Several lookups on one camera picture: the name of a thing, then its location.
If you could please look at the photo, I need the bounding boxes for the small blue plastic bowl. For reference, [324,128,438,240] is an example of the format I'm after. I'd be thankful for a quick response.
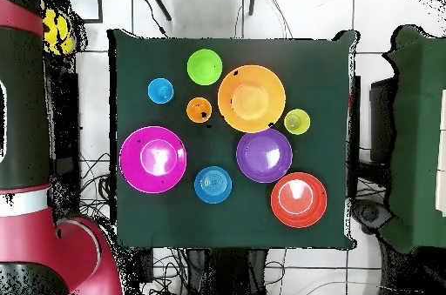
[193,164,233,204]

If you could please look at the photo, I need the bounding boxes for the purple plastic bowl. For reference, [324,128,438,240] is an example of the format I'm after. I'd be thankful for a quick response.
[235,128,294,184]

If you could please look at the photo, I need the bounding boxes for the orange plastic cup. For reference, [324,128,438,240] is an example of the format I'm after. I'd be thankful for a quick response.
[185,97,213,124]

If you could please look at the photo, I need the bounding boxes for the large orange plastic bowl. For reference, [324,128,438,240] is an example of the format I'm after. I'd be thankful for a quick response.
[217,64,287,134]

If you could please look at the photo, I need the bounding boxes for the large pink plastic bowl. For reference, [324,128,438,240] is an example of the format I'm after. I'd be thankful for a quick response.
[118,124,188,195]

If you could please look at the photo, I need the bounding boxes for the pale yellow-green plastic cup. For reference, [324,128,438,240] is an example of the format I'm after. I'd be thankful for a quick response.
[282,108,312,136]

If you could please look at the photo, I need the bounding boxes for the small green plastic bowl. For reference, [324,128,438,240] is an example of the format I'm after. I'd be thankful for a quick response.
[186,48,224,86]

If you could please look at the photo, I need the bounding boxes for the blue plastic cup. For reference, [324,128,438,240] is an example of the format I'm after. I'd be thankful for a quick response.
[146,77,175,105]

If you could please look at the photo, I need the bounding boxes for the red plastic bowl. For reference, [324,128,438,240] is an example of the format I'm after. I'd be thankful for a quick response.
[270,171,328,229]

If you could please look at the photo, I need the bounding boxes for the dark green table cloth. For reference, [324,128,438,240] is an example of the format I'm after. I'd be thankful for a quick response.
[107,28,360,251]

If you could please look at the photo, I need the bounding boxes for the black power strip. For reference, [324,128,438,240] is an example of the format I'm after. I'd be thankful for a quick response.
[137,249,154,284]

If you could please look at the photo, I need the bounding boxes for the black wooden stool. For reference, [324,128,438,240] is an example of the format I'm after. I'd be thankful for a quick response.
[51,71,81,184]

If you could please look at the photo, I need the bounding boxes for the green cloth covered table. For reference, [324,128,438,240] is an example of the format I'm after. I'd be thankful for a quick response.
[381,24,446,254]

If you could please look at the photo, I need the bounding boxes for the tangle of floor cables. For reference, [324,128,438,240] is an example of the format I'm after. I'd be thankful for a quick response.
[78,151,189,295]

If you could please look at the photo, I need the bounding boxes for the black cable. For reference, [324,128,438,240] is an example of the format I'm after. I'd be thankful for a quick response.
[137,0,169,37]

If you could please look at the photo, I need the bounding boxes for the black metal frame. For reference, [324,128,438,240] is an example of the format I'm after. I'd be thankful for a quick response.
[81,0,105,25]

